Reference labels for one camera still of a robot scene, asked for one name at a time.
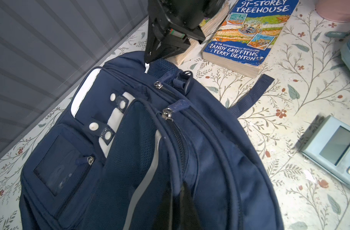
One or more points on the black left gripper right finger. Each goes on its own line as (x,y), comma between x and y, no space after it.
(189,219)

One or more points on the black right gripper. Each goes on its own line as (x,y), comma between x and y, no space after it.
(170,22)

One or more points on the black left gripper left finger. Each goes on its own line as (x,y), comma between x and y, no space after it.
(168,212)

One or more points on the blue 91-storey treehouse book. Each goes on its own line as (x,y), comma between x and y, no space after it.
(244,40)

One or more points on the navy blue student backpack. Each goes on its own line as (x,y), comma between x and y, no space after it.
(131,129)

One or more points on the purple 143-storey treehouse book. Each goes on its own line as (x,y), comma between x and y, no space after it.
(202,32)

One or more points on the light blue calculator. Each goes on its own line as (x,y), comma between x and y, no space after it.
(329,148)

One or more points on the pink pencil cup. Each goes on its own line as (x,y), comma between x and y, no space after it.
(336,11)

